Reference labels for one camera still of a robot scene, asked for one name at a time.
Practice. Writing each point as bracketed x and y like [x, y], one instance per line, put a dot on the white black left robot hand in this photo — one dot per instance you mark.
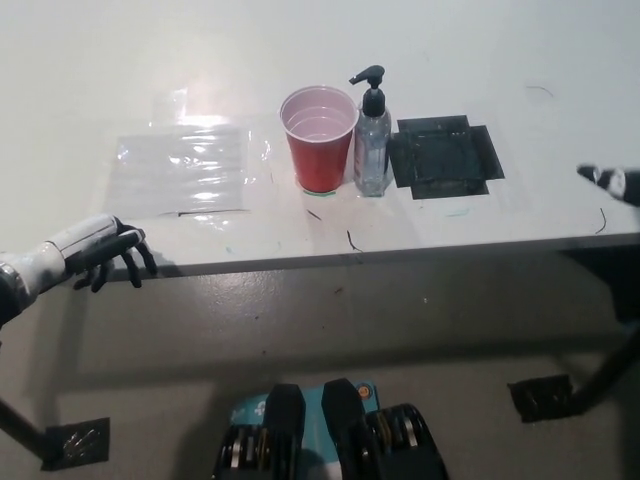
[70, 247]

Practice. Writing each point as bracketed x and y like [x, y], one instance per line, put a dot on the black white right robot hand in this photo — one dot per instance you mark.
[622, 182]

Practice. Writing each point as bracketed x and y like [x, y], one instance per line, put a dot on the black tape square patch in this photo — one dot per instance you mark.
[440, 157]

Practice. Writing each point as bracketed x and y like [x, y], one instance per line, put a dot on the clear plastic sheet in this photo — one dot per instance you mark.
[180, 170]

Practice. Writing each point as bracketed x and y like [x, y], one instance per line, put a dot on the clear soap pump bottle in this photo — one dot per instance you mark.
[372, 145]

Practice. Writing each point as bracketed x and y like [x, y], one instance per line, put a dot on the red plastic cup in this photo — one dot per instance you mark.
[317, 152]

